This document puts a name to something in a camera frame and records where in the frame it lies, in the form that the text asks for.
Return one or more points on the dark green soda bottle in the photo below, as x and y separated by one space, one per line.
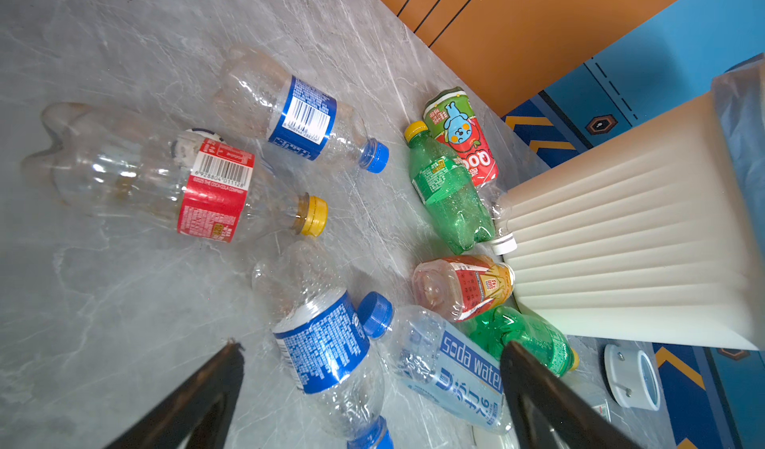
445 187

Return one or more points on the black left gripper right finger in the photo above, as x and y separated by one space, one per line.
542 408

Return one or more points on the clear soda water bottle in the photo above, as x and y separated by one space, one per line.
431 357

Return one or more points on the white plastic waste bin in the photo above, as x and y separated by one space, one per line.
657 234

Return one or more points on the green bottle yellow cap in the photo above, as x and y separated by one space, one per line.
499 327

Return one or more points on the red cartoon label bottle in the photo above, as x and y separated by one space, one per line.
452 121

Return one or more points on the red yellow label bottle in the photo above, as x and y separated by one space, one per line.
463 287

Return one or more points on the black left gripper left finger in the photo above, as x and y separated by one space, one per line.
198 413

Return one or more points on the clear cola bottle yellow cap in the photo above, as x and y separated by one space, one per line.
112 162

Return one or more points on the clear bottle blue cap far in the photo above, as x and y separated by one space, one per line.
259 99

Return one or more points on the small clear white-label bottle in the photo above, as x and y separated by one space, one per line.
593 395

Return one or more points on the clear bottle blue label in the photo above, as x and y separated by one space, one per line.
323 343

